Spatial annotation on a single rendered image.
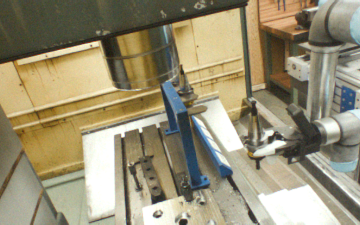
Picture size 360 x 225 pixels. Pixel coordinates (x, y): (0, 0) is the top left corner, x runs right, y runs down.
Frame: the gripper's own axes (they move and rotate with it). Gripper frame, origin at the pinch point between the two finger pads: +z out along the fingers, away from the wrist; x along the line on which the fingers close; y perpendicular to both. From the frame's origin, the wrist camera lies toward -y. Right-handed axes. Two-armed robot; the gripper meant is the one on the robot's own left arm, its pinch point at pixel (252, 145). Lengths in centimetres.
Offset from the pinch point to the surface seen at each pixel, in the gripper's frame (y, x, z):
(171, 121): 22, 66, 14
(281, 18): 27, 256, -156
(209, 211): 19.5, 0.3, 15.0
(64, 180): 58, 93, 85
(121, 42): -36.2, -7.3, 27.3
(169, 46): -33.1, -5.6, 18.5
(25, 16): -44, -12, 40
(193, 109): -3.1, 23.6, 10.4
